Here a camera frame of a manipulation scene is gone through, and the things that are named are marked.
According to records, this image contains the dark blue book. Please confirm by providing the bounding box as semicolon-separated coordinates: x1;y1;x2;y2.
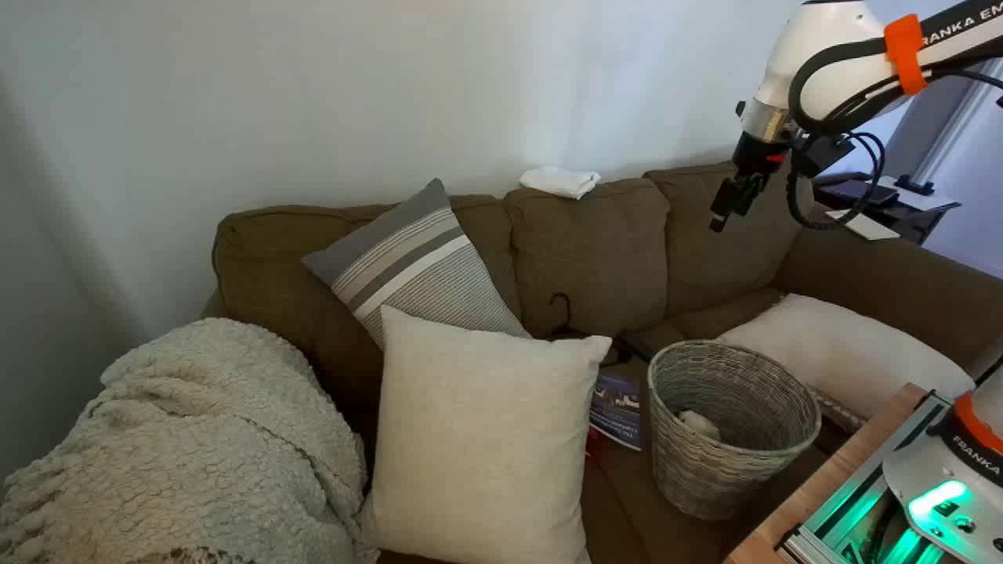
585;365;648;453

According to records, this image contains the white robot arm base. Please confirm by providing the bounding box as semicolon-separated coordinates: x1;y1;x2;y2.
882;357;1003;564

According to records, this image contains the brown fabric sofa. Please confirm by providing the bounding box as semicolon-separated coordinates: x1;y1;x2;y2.
205;152;1003;564

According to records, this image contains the white folded cloth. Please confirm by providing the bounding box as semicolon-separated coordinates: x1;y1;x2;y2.
518;162;604;200

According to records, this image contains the wooden table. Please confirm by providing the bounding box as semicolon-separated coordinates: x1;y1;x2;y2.
725;383;936;564

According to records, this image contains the black curved hook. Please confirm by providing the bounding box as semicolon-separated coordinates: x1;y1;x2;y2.
543;290;589;341

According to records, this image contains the grey striped pillow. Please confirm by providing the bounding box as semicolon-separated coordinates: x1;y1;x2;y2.
298;174;530;354

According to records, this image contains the grey wicker basket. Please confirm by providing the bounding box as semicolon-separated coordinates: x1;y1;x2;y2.
643;339;825;525

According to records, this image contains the white item in basket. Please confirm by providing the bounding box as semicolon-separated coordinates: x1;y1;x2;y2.
675;408;725;441

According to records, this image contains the cream knitted blanket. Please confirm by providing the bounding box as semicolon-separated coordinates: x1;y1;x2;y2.
0;314;372;564

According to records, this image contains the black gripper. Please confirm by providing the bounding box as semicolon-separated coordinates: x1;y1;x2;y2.
707;133;796;235

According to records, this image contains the white lace-edged pillow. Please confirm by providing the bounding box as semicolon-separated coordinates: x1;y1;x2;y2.
714;290;977;432

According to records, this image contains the black flat device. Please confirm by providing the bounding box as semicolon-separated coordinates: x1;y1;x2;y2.
812;168;961;247

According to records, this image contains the cream square pillow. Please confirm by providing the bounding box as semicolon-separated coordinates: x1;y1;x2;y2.
356;305;617;564

